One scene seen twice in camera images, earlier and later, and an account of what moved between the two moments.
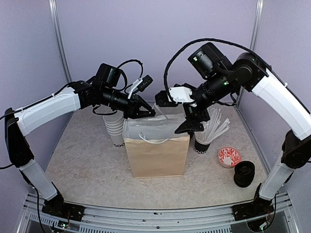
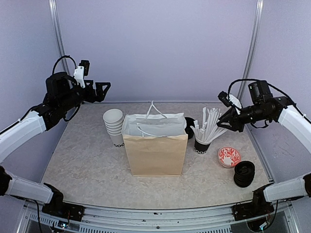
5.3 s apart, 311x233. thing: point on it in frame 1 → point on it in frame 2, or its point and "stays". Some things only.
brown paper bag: x=155 y=150 stays
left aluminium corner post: x=55 y=15 stays
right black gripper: x=192 y=123 → x=234 y=118
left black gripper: x=132 y=108 → x=99 y=95
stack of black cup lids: x=244 y=173 stays
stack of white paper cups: x=114 y=124 stays
